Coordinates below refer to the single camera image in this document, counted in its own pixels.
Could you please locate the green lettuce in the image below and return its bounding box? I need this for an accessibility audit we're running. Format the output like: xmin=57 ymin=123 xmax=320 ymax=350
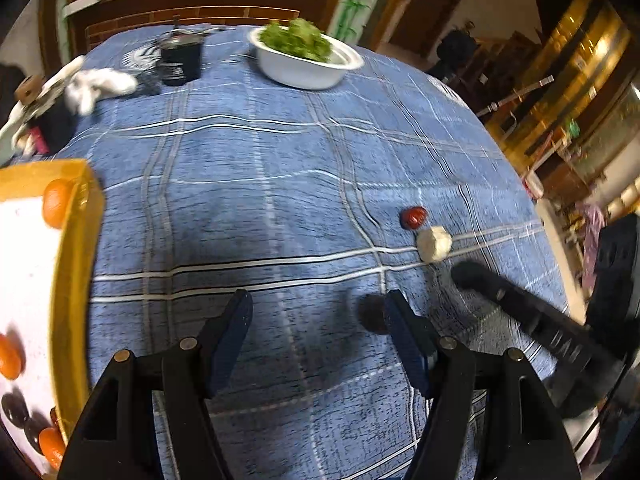
xmin=262 ymin=17 xmax=333 ymax=63

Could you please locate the yellow tray with white inside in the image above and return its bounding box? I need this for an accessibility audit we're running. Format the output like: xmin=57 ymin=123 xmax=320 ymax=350
xmin=0 ymin=159 xmax=106 ymax=476

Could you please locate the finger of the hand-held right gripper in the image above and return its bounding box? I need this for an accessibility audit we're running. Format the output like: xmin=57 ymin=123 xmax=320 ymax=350
xmin=451 ymin=261 xmax=626 ymax=361

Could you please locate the blue plaid tablecloth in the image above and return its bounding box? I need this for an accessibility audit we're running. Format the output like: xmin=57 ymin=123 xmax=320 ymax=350
xmin=50 ymin=22 xmax=571 ymax=480

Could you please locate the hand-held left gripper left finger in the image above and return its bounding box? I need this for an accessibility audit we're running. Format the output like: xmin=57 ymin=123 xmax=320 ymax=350
xmin=57 ymin=289 xmax=254 ymax=480

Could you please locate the small white sugarcane piece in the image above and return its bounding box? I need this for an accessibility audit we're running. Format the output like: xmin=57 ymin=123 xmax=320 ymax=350
xmin=416 ymin=226 xmax=453 ymax=262

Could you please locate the medium tangerine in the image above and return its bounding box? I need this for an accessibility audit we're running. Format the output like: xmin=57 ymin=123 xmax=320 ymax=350
xmin=0 ymin=332 xmax=24 ymax=380

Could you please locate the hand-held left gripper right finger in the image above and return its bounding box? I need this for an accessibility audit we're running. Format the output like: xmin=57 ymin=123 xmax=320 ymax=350
xmin=382 ymin=289 xmax=583 ymax=480

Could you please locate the small black box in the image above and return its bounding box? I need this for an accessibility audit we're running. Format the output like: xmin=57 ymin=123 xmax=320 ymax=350
xmin=25 ymin=100 xmax=76 ymax=156

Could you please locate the large orange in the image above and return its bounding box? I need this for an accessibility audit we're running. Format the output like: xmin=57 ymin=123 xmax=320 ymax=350
xmin=41 ymin=178 xmax=73 ymax=228

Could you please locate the black cup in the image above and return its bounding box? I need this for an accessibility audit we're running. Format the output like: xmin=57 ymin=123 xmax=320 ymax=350
xmin=159 ymin=20 xmax=206 ymax=87

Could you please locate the white bowl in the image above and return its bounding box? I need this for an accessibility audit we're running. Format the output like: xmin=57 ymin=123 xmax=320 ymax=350
xmin=248 ymin=27 xmax=364 ymax=91

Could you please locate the small tangerine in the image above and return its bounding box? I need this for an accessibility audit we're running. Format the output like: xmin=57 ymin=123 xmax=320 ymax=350
xmin=38 ymin=427 xmax=67 ymax=471

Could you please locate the metal pole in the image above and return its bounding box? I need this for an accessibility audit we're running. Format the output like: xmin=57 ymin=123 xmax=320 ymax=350
xmin=477 ymin=76 xmax=555 ymax=116

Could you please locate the wooden door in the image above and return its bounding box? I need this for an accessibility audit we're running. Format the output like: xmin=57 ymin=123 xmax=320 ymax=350
xmin=387 ymin=0 xmax=468 ymax=58

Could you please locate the wooden counter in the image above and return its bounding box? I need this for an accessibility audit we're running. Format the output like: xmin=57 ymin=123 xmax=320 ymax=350
xmin=65 ymin=0 xmax=341 ymax=51

